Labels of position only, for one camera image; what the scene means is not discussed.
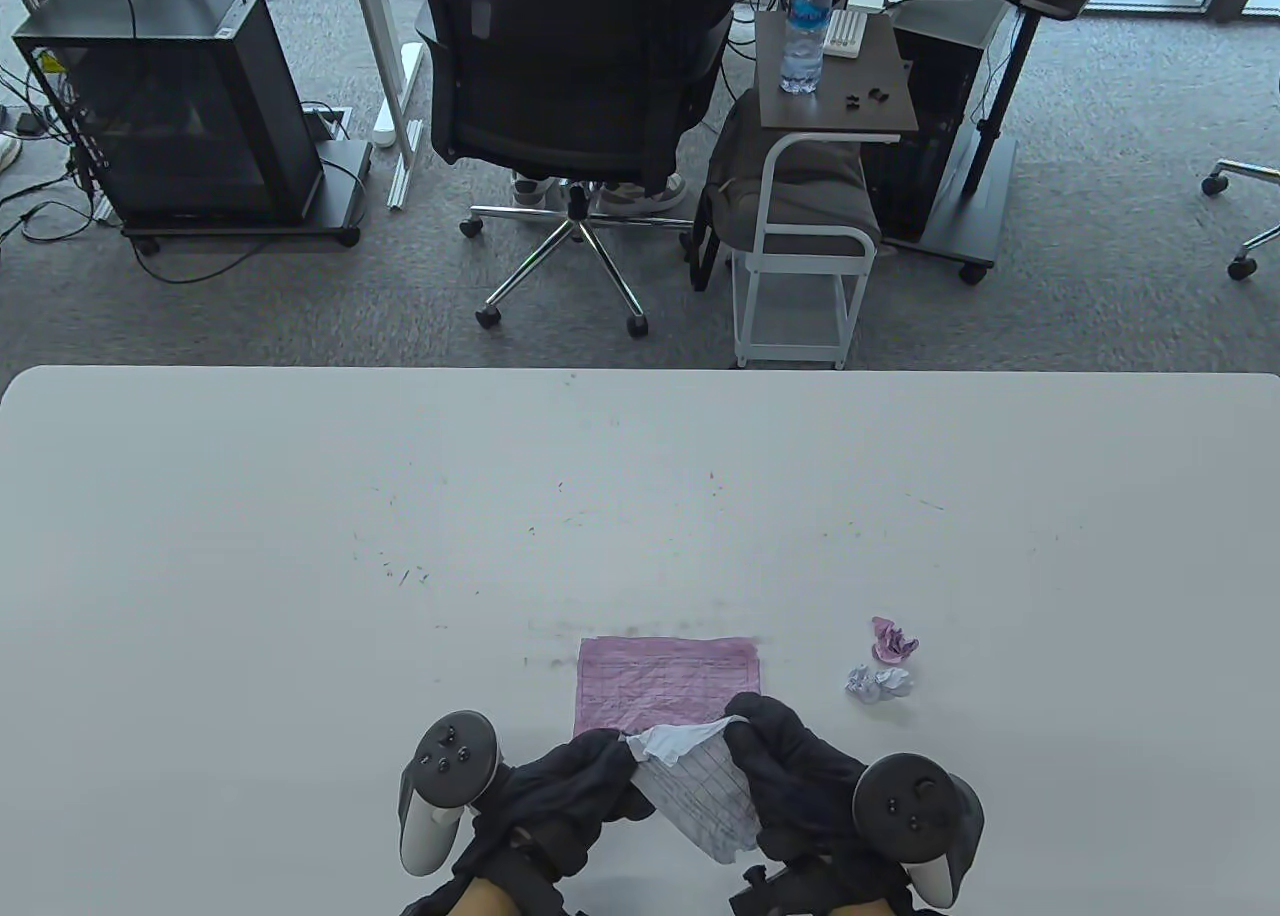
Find black wheeled platform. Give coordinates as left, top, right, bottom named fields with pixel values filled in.
left=120, top=139, right=373, bottom=255

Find white desk leg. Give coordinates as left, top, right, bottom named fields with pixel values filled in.
left=348, top=0, right=426, bottom=212

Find black computer tower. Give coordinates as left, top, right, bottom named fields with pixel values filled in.
left=865, top=1, right=1011, bottom=242

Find person's left hand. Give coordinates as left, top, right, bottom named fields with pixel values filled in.
left=450, top=731, right=657, bottom=883

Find black mesh office chair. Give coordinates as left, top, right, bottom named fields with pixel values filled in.
left=1200, top=159, right=1280, bottom=282
left=413, top=0, right=737, bottom=340

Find white paper invoice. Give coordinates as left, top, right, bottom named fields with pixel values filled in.
left=625, top=716, right=763, bottom=865
left=845, top=664, right=914, bottom=705

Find clear plastic water bottle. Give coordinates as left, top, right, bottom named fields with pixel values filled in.
left=780, top=0, right=835, bottom=95

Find person's right hand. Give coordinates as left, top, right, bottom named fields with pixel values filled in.
left=721, top=692, right=867, bottom=863

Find black floor cables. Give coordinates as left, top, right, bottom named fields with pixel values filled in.
left=0, top=66, right=131, bottom=247

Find black computer case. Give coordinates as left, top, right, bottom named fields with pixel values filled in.
left=12, top=0, right=323, bottom=225

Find grey bag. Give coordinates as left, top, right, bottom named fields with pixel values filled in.
left=690, top=91, right=883, bottom=292

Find brown side table white frame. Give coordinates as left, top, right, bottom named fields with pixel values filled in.
left=732, top=8, right=919, bottom=369

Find black standing desk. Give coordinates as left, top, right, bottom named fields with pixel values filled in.
left=880, top=0, right=1126, bottom=285

